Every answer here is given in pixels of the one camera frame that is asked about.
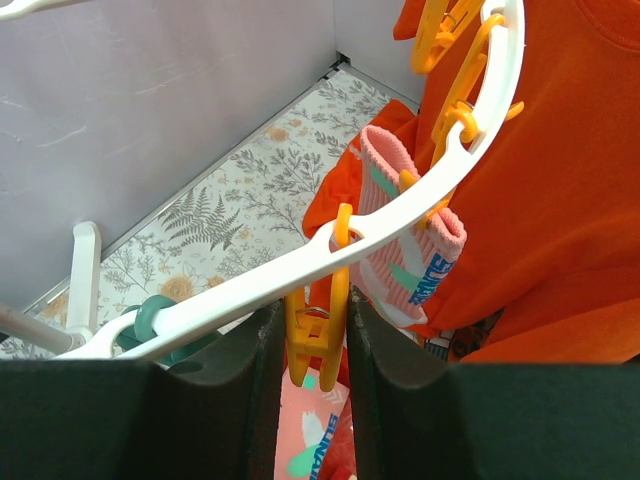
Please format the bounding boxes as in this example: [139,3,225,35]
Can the white round sock hanger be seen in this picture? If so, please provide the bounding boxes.
[0,0,526,361]

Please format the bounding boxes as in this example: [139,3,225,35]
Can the floral table mat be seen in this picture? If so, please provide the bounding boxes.
[0,74,421,361]

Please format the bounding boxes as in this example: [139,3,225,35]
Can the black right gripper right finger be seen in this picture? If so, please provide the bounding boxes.
[347,289,639,479]

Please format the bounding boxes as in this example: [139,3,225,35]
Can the silver clothes rail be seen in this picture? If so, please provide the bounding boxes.
[0,305,85,354]

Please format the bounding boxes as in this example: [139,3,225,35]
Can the pink green sock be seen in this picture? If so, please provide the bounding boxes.
[351,125,467,328]
[273,369,356,479]

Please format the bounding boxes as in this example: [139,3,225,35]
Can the orange t-shirt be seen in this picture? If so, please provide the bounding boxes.
[302,0,640,366]

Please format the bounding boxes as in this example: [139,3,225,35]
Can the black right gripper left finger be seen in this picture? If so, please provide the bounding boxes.
[1,301,285,479]

